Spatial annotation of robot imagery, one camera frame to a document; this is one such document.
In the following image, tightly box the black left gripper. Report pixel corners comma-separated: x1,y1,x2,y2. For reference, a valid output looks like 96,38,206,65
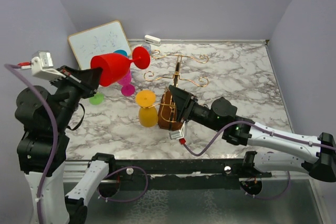
51,62,104,129

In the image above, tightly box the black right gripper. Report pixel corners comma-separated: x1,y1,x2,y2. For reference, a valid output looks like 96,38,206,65
169,85,222,132

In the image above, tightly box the green wine glass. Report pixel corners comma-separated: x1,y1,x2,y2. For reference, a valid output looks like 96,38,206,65
89,92,104,105

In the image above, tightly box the red wine glass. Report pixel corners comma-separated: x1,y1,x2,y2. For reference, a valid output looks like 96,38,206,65
90,46,151,87

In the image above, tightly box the yellow wine glass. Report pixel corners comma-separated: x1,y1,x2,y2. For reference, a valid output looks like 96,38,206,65
135,90,158,127

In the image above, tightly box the pink wine glass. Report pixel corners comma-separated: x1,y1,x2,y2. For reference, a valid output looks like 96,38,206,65
117,71,135,97

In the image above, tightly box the blue wine glass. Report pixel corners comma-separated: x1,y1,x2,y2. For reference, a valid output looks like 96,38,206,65
113,49,128,57

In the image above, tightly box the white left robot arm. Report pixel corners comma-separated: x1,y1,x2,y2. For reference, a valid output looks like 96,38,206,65
15,66,116,223

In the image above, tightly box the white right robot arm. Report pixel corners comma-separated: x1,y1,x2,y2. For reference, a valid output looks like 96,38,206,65
169,86,335,183

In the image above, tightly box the wooden rack base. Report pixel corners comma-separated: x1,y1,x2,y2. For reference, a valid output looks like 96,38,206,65
158,89,182,131

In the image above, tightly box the white eraser box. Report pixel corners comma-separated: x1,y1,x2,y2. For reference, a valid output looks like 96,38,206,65
144,35,161,46

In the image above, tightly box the gold wire glass rack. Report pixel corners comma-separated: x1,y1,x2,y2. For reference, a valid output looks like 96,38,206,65
143,49,210,130

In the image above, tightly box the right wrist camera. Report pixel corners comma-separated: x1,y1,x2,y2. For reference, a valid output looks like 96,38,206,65
169,122,187,140

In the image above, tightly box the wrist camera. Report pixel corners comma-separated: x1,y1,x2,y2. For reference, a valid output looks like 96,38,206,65
169,122,187,140
31,51,66,81

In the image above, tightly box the small whiteboard gold frame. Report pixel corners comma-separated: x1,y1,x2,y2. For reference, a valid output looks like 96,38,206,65
68,20,131,70

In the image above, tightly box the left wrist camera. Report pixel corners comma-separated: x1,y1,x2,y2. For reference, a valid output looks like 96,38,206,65
31,51,66,81

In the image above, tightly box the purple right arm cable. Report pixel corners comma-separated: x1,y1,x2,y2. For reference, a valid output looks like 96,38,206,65
180,121,336,200

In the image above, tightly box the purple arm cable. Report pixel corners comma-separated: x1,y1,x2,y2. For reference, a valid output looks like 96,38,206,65
180,121,336,200
4,63,149,224

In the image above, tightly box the black mounting rail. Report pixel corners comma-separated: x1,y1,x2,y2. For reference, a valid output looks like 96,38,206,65
90,152,272,191

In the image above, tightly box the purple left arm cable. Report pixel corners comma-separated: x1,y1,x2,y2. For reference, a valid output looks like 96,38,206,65
4,63,149,224

